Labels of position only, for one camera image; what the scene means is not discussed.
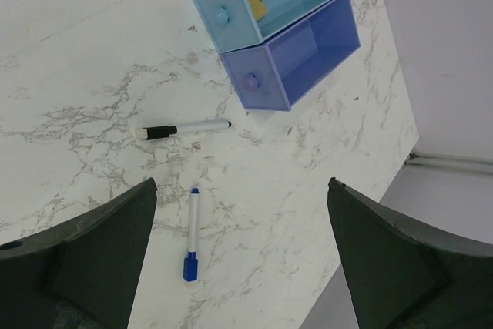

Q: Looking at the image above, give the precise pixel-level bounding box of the aluminium frame rail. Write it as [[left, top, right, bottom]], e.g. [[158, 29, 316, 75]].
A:
[[404, 152, 492, 176]]

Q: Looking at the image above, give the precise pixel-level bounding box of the small yellow eraser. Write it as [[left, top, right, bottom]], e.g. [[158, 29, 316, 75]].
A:
[[248, 0, 267, 22]]

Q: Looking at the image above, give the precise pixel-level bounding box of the purple blue plastic bin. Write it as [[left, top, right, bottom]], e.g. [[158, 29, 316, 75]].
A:
[[221, 0, 361, 111]]

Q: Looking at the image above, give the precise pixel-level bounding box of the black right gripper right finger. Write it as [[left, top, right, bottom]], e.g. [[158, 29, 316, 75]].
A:
[[327, 178, 492, 328]]

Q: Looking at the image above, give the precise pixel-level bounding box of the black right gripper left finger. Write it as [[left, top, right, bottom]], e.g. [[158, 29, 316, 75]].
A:
[[1, 179, 157, 328]]

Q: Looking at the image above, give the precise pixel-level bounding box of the blue capped white marker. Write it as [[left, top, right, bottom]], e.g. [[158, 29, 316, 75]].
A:
[[183, 186, 200, 282]]

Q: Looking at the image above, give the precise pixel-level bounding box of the black capped white marker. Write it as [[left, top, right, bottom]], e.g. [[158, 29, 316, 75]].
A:
[[134, 119, 232, 141]]

